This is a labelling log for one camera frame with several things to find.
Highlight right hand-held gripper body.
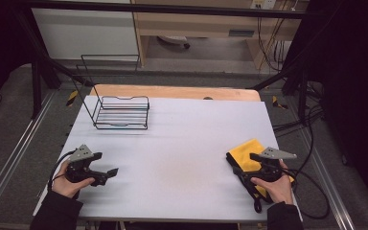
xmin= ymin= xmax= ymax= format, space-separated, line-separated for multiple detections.
xmin=251 ymin=147 xmax=298 ymax=183

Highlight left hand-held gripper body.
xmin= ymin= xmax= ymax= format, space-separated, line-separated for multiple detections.
xmin=65 ymin=144 xmax=108 ymax=188

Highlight yellow towel with black trim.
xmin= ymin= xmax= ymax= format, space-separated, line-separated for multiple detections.
xmin=225 ymin=138 xmax=297 ymax=214

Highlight black wire rack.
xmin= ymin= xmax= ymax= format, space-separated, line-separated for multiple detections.
xmin=71 ymin=54 xmax=150 ymax=130

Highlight person's left hand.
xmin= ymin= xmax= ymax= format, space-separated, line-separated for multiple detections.
xmin=51 ymin=159 xmax=96 ymax=199

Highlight person's right hand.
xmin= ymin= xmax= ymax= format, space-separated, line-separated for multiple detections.
xmin=250 ymin=160 xmax=295 ymax=206

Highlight yellow black tape piece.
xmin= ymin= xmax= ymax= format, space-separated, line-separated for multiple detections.
xmin=65 ymin=89 xmax=79 ymax=107
xmin=271 ymin=95 xmax=289 ymax=110

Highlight white table mat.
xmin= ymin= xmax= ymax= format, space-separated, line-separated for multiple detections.
xmin=33 ymin=95 xmax=304 ymax=223

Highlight wooden table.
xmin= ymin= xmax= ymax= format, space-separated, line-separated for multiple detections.
xmin=89 ymin=83 xmax=262 ymax=103

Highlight white cabinet panel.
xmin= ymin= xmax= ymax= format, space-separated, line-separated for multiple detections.
xmin=31 ymin=8 xmax=140 ymax=60

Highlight office chair base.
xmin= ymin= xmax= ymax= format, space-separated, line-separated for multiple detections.
xmin=157 ymin=34 xmax=192 ymax=50

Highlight light wooden desk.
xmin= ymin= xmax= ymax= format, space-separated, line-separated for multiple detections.
xmin=130 ymin=0 xmax=311 ymax=69

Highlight white power strip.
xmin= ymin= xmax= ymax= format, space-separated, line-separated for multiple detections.
xmin=250 ymin=0 xmax=278 ymax=11

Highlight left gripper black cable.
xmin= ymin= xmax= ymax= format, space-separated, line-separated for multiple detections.
xmin=46 ymin=149 xmax=78 ymax=193

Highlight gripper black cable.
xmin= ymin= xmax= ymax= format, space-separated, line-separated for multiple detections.
xmin=281 ymin=169 xmax=331 ymax=221
xmin=46 ymin=149 xmax=78 ymax=193

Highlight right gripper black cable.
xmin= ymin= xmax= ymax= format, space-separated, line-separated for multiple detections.
xmin=281 ymin=169 xmax=331 ymax=221

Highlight black floor cables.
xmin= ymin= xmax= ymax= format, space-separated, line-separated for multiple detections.
xmin=272 ymin=104 xmax=326 ymax=134

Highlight aluminium floor rail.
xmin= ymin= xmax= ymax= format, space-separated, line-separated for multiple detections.
xmin=299 ymin=127 xmax=357 ymax=230
xmin=0 ymin=91 xmax=58 ymax=223

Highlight black frame post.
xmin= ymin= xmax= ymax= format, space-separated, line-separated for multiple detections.
xmin=31 ymin=59 xmax=43 ymax=120
xmin=297 ymin=68 xmax=310 ymax=127

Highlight hanging black cables bundle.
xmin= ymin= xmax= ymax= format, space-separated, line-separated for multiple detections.
xmin=256 ymin=15 xmax=287 ymax=74

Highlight black frame crossbar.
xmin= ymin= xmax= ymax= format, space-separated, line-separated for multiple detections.
xmin=22 ymin=0 xmax=329 ymax=20

